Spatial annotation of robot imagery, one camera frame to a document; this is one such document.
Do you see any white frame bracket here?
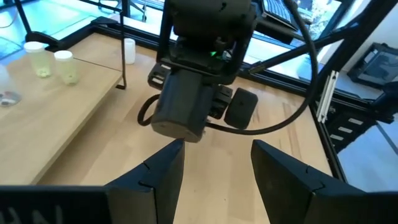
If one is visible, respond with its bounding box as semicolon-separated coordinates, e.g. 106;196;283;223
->
316;70;340;124

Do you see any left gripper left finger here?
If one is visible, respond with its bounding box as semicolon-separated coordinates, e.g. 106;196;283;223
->
105;139;186;224

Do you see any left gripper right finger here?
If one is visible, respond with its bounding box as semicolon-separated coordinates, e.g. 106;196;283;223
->
251;139;398;224

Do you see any large white pill bottle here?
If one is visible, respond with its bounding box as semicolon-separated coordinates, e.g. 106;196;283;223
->
123;37;137;65

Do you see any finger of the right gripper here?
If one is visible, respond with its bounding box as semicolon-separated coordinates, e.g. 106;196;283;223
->
157;63;171;79
147;73;165;91

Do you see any large bottle with mixed pills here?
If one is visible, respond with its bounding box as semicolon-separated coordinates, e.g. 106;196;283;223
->
0;63;23;108

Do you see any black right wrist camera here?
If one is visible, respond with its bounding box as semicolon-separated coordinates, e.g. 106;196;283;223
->
223;87;259;130

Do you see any wooden shelf with black frame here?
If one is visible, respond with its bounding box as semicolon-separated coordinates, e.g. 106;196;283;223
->
0;11;128;186

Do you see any black equipment case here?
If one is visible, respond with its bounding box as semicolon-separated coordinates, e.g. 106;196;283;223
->
346;42;398;90

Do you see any small bottle with yellow pills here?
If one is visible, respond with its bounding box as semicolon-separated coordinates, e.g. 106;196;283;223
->
23;40;53;78
53;50;80;86

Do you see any black keyboard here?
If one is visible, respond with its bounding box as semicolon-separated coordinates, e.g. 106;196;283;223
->
261;0;301;32

